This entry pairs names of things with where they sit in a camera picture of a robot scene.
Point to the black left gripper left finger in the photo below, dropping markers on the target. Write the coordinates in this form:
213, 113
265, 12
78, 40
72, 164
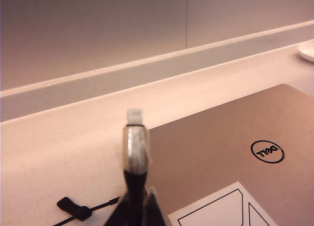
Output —
130, 211

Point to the small white dish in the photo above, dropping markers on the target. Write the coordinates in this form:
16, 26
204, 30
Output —
307, 51

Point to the white sticker on laptop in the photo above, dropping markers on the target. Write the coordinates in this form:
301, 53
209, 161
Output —
220, 206

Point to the silver Dell laptop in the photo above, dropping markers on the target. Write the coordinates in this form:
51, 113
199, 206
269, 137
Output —
220, 142

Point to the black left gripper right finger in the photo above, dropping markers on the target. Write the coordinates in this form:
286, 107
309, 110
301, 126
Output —
154, 211

